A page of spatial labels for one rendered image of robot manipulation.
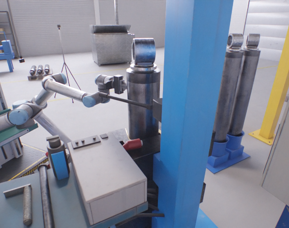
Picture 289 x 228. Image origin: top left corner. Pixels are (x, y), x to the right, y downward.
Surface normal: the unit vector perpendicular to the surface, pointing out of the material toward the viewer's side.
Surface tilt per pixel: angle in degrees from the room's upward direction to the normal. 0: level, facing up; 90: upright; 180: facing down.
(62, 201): 0
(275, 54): 90
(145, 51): 87
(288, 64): 90
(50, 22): 90
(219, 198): 0
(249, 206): 0
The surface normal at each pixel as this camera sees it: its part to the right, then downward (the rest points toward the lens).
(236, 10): -0.88, 0.20
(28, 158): 0.00, -0.91
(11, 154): 0.91, 0.18
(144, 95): 0.00, 0.42
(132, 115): -0.65, 0.32
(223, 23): 0.48, 0.37
